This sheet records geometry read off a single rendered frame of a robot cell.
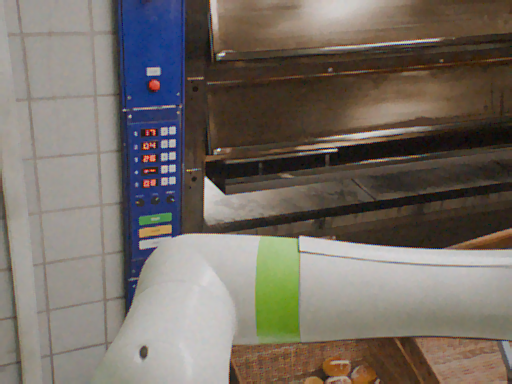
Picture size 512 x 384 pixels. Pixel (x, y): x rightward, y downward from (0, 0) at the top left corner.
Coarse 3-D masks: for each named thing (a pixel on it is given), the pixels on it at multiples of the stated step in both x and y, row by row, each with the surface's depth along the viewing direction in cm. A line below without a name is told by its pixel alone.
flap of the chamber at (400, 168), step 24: (384, 144) 223; (408, 144) 224; (432, 144) 224; (456, 144) 223; (480, 144) 223; (216, 168) 200; (240, 168) 200; (264, 168) 200; (288, 168) 200; (384, 168) 202; (408, 168) 205; (240, 192) 188
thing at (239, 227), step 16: (448, 192) 242; (464, 192) 243; (480, 192) 243; (496, 192) 244; (336, 208) 228; (352, 208) 228; (368, 208) 229; (384, 208) 229; (400, 208) 231; (416, 208) 234; (432, 208) 237; (448, 208) 239; (224, 224) 215; (240, 224) 215; (256, 224) 216; (272, 224) 216; (288, 224) 217; (304, 224) 220; (320, 224) 222; (336, 224) 225
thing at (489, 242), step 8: (504, 232) 137; (472, 240) 147; (480, 240) 144; (488, 240) 141; (496, 240) 139; (504, 240) 137; (448, 248) 154; (456, 248) 151; (464, 248) 148; (472, 248) 146; (480, 248) 144; (488, 248) 142; (496, 248) 141
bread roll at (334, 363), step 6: (330, 360) 237; (336, 360) 236; (342, 360) 237; (324, 366) 236; (330, 366) 235; (336, 366) 235; (342, 366) 236; (348, 366) 238; (330, 372) 236; (336, 372) 236; (342, 372) 237
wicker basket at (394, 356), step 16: (240, 352) 228; (256, 352) 230; (272, 352) 233; (288, 352) 235; (304, 352) 237; (320, 352) 240; (336, 352) 242; (352, 352) 245; (368, 352) 247; (384, 352) 238; (400, 352) 228; (240, 368) 229; (256, 368) 232; (272, 368) 234; (288, 368) 236; (304, 368) 239; (320, 368) 241; (352, 368) 246; (384, 368) 240; (400, 368) 230
